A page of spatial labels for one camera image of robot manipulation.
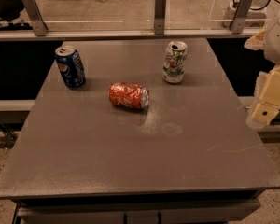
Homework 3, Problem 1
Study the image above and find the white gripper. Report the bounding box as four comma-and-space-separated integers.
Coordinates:
244, 10, 280, 129

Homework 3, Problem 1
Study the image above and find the right metal rail bracket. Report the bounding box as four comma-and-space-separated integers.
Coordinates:
230, 0, 253, 34

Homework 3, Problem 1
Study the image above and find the blue pepsi can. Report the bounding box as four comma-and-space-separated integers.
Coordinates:
55, 46, 86, 88

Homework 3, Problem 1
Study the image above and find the left metal rail bracket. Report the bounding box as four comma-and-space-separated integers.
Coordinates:
22, 0, 48, 36

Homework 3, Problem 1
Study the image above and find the metal rail bracket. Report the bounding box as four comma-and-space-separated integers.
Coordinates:
22, 0, 48, 36
230, 0, 253, 34
154, 0, 166, 35

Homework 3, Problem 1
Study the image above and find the black chair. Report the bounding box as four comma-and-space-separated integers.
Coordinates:
0, 0, 26, 33

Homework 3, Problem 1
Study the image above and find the red coke can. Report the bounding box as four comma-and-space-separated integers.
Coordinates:
108, 82, 149, 109

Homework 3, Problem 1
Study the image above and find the horizontal metal rail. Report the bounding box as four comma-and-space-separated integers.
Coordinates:
0, 28, 259, 42

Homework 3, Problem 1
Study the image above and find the white green soda can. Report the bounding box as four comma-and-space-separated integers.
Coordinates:
162, 41, 188, 84

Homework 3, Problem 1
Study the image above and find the white device with cable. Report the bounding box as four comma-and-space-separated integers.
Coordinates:
222, 0, 271, 27

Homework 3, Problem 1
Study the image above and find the middle metal rail bracket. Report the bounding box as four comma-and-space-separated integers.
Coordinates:
154, 0, 166, 35

